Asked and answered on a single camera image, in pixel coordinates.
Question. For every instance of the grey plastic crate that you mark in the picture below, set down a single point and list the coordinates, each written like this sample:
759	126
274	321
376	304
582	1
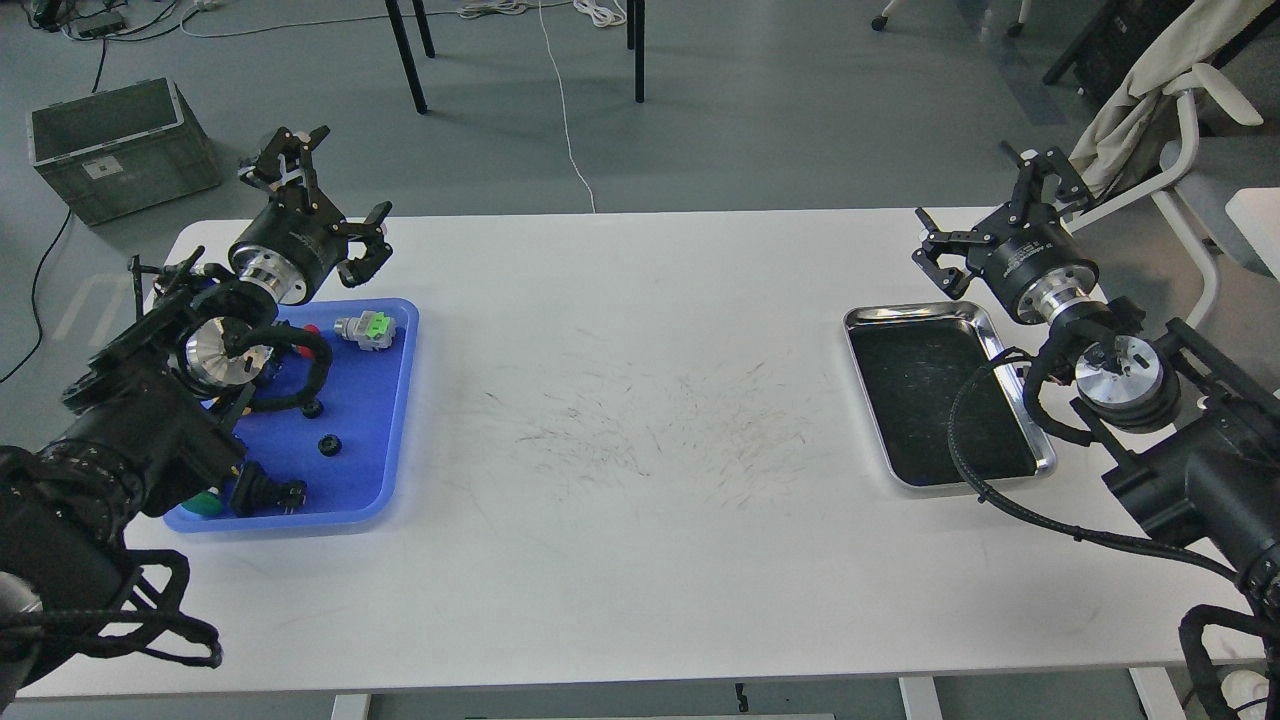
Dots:
111	154

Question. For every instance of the blue plastic tray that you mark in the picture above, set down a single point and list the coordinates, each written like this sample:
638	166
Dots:
364	398

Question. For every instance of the white office chair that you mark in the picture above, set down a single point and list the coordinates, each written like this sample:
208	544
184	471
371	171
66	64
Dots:
1197	179

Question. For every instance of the green push button switch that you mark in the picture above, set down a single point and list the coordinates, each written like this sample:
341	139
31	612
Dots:
205	504

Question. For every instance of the black table leg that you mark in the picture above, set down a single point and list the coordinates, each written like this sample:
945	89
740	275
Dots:
405	53

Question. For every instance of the black selector switch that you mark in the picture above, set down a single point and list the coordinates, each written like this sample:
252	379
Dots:
255	492

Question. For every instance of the silver metal tray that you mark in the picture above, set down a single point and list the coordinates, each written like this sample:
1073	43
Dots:
911	361

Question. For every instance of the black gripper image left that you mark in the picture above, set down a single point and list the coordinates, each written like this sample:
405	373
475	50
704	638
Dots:
301	236

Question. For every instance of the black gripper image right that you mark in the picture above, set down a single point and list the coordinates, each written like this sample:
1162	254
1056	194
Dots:
1023	253

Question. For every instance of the grey green connector switch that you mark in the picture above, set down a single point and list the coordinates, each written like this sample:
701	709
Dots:
372	331

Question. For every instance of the beige cloth on chair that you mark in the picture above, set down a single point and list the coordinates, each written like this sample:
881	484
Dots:
1194	36

